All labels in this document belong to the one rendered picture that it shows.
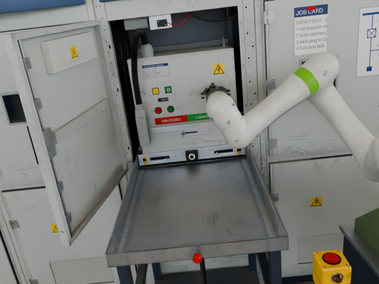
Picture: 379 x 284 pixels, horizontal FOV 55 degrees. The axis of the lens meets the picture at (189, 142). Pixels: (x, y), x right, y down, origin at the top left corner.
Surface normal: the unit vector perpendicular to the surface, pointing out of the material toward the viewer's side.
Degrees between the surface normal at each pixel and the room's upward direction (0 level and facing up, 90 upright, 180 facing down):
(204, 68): 90
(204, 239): 0
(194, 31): 90
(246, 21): 90
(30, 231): 90
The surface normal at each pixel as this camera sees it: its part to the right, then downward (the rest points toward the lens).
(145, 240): -0.11, -0.93
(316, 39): 0.01, 0.36
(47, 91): 0.98, -0.04
